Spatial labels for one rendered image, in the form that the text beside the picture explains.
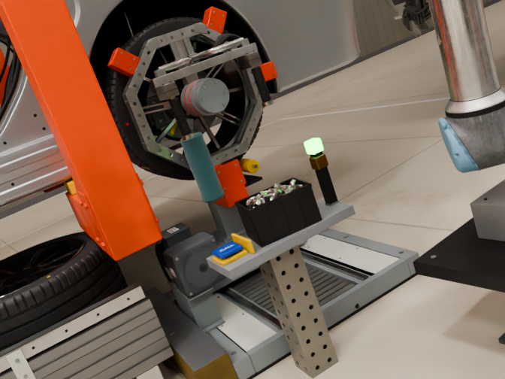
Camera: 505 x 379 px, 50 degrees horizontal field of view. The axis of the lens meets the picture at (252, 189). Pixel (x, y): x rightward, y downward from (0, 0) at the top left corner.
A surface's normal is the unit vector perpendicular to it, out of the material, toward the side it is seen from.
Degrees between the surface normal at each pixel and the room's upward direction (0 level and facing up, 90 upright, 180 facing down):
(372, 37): 90
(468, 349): 0
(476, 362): 0
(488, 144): 93
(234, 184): 90
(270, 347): 90
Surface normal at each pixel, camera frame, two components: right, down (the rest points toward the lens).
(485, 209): -0.78, 0.41
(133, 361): 0.43, 0.08
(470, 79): -0.37, 0.43
